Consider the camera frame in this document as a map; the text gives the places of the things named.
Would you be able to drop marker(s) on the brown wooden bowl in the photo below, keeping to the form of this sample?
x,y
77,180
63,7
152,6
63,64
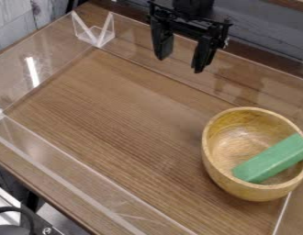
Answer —
x,y
236,134

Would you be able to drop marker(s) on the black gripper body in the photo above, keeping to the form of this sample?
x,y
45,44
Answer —
x,y
191,17

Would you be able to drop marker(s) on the clear acrylic tray wall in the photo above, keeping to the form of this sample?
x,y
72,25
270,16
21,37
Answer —
x,y
105,208

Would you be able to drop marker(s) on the clear acrylic corner bracket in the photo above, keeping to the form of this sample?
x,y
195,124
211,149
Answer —
x,y
93,35

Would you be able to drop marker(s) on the green rectangular block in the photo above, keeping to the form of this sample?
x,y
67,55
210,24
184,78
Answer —
x,y
271,161

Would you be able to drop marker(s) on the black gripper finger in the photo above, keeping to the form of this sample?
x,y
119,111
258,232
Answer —
x,y
204,53
163,38

